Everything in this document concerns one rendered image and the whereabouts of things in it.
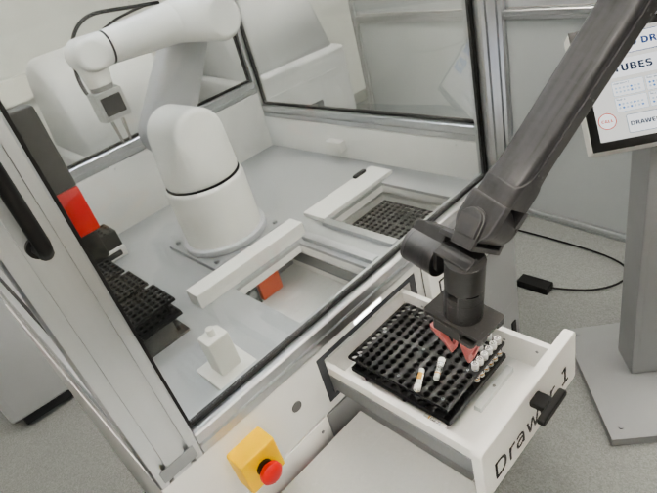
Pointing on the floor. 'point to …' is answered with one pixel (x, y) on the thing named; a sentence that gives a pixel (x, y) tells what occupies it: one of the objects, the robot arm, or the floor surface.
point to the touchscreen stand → (629, 324)
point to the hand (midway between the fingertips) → (461, 351)
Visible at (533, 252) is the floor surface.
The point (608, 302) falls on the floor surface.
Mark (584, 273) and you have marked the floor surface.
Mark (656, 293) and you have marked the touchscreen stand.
